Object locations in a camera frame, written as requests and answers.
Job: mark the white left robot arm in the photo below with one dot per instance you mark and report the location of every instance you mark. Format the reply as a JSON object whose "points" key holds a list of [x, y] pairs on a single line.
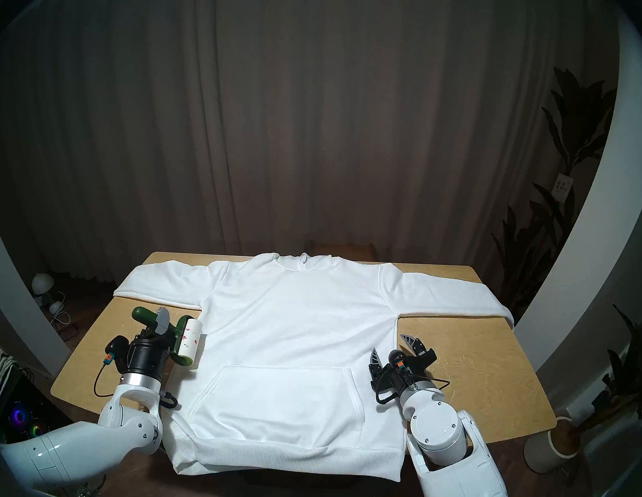
{"points": [[75, 446]]}

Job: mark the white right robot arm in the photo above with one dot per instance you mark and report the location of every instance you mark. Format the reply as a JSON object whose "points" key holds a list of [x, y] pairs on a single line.
{"points": [[435, 428]]}

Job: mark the computer case with rgb fans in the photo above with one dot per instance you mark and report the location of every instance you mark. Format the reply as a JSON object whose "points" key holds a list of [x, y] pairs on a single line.
{"points": [[28, 412]]}

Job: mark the white curved arch frame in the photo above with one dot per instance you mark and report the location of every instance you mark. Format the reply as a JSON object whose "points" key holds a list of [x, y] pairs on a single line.
{"points": [[612, 212], [7, 298]]}

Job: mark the white plant tag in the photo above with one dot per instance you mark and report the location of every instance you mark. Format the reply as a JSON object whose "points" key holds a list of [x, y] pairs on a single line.
{"points": [[562, 187]]}

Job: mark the tall dark leafy plant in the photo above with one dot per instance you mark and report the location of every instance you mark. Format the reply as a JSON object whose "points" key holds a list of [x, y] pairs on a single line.
{"points": [[574, 130]]}

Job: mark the white mushroom lamp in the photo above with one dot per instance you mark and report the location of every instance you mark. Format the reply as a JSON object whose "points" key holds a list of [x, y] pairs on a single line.
{"points": [[41, 283]]}

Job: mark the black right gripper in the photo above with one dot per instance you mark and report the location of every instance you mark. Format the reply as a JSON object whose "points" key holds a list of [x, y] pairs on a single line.
{"points": [[394, 383]]}

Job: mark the small white round lamp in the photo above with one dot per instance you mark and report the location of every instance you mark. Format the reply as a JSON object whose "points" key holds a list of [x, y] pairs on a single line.
{"points": [[56, 307]]}

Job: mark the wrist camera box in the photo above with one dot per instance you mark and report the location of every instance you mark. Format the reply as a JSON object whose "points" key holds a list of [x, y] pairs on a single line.
{"points": [[116, 347], [419, 360]]}

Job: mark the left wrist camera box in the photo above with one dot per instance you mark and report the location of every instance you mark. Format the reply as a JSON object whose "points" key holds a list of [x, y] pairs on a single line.
{"points": [[116, 347]]}

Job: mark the white hooded sweatshirt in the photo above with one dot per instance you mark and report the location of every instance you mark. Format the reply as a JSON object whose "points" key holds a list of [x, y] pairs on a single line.
{"points": [[296, 303]]}

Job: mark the plant in white pot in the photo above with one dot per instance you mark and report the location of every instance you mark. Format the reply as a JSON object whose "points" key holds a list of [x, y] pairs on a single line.
{"points": [[549, 450]]}

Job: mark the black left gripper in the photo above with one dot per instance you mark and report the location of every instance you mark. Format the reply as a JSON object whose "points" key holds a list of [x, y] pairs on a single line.
{"points": [[146, 356]]}

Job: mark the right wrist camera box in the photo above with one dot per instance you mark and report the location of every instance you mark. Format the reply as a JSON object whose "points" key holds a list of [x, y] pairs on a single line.
{"points": [[419, 360]]}

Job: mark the brown pleated curtain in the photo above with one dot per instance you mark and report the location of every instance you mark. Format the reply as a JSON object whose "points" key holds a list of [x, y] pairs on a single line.
{"points": [[306, 116]]}

